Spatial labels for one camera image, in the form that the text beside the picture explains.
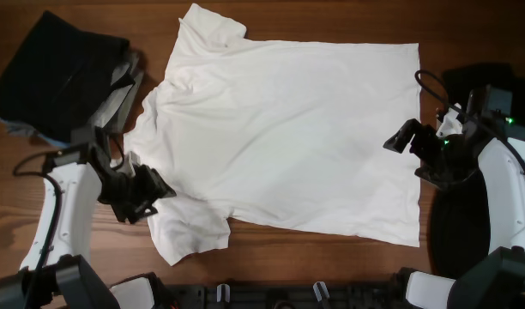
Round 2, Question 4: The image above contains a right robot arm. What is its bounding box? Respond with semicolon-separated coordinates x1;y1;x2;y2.
383;86;525;308

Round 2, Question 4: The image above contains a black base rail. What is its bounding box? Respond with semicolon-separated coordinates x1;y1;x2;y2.
85;274;418;309

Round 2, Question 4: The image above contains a black folded shirt on stack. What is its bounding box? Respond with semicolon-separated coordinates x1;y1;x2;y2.
0;11;130;142

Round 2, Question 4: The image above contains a blue folded shirt in stack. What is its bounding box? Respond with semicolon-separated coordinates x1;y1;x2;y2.
37;134;70;148

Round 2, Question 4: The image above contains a black unfolded garment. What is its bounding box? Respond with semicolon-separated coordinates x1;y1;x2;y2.
429;63;525;279

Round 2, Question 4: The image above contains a white t-shirt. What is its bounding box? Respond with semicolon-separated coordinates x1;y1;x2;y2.
124;5;420;264

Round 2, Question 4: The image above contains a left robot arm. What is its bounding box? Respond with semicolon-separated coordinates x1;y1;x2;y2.
0;127;178;309

